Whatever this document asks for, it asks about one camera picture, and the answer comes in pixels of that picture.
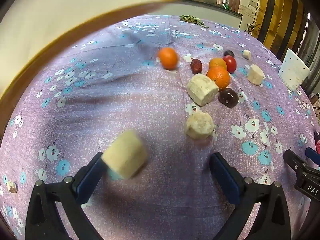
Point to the green bottle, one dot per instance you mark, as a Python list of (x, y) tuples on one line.
[(227, 1)]

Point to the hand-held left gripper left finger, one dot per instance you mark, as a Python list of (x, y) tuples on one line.
[(91, 177)]

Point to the dark purple plum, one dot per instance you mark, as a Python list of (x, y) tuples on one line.
[(229, 53), (228, 98)]

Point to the yellow cardboard box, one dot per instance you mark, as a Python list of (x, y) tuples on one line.
[(62, 10)]

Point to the wooden slatted partition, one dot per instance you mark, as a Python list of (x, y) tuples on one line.
[(277, 10)]

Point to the peeled sugarcane piece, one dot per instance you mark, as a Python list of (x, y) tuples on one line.
[(202, 90), (255, 74), (199, 125), (125, 155)]

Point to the red tomato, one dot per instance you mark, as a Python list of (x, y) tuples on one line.
[(230, 63)]

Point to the red jujube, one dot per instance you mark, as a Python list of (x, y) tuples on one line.
[(196, 66)]

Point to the small white sugarcane cube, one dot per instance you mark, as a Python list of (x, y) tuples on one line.
[(247, 54)]

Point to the orange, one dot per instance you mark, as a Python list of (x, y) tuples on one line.
[(168, 58), (218, 78), (217, 63)]

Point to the purple floral tablecloth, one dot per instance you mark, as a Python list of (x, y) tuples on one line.
[(150, 100)]

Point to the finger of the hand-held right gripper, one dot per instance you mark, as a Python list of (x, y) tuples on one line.
[(313, 155), (295, 162)]

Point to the white dotted cup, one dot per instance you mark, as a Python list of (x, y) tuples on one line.
[(293, 70)]

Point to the pile of green leaves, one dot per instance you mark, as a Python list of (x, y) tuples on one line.
[(191, 19)]

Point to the small beige sugarcane scrap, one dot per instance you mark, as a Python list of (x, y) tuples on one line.
[(11, 187)]

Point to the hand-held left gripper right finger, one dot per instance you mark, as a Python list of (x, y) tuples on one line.
[(222, 177)]

